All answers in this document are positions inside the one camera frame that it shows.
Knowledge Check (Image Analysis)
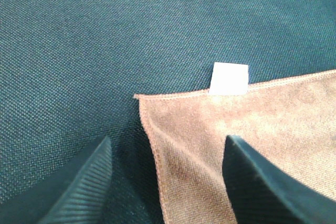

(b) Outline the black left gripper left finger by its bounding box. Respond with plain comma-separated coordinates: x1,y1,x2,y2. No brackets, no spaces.
1,136,112,223

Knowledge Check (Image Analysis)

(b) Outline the brown towel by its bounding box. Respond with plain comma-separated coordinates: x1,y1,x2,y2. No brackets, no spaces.
135,70,335,223

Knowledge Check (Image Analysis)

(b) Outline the black table cloth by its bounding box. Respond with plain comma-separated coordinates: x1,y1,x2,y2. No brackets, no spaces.
1,0,335,223

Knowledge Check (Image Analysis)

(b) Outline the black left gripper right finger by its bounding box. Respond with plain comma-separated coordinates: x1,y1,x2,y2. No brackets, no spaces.
222,135,335,223

